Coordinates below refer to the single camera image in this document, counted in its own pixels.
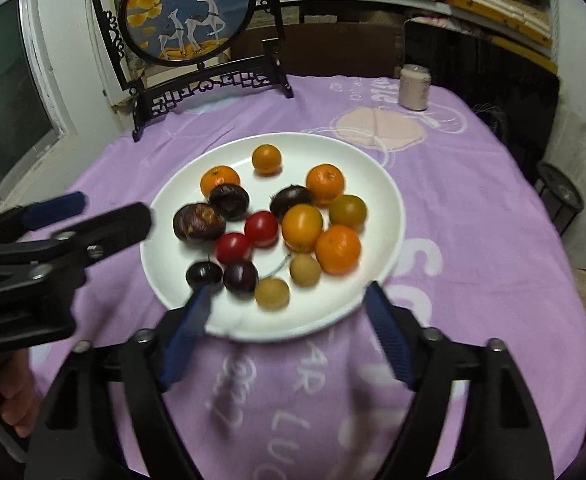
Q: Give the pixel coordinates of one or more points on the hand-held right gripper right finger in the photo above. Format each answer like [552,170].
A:
[388,330]

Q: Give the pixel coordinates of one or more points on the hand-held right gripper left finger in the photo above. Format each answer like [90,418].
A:
[193,325]

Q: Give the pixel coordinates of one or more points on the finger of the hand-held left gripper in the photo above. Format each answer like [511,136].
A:
[55,208]
[118,225]

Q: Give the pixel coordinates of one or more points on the dark red cherry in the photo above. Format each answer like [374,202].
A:
[240,276]
[204,274]

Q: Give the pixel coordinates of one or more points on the dark brown water chestnut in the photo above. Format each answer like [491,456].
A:
[229,202]
[199,221]
[291,200]

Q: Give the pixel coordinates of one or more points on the tan longan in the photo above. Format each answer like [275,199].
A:
[272,293]
[305,269]

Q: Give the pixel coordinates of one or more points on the red cherry tomato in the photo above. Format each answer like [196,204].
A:
[233,248]
[261,228]

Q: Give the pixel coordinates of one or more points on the large orange mandarin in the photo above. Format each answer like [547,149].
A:
[338,249]

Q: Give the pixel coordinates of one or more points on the white round plate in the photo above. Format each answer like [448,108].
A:
[375,232]

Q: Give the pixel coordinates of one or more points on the greenish orange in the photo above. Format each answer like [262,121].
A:
[348,210]

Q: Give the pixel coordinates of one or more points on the smooth yellow orange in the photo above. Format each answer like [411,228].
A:
[301,227]

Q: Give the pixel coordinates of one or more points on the small round orange kumquat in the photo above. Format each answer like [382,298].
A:
[267,159]

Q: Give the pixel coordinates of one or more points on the person's left hand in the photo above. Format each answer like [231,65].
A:
[20,395]

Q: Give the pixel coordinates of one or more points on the purple printed tablecloth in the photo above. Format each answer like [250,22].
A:
[473,210]

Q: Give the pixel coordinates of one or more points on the black round stool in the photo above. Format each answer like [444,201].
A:
[558,192]

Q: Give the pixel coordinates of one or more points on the deer picture black table screen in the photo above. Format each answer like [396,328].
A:
[188,5]

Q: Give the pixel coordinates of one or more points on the beige drink can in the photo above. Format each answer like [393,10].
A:
[414,87]

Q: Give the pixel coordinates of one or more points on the black panel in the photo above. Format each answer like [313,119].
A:
[483,70]

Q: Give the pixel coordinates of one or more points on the brown wooden board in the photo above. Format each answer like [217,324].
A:
[333,45]

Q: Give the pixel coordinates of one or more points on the pink folded cloth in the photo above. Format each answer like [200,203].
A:
[428,22]

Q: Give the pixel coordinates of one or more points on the white window frame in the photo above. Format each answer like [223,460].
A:
[8,100]

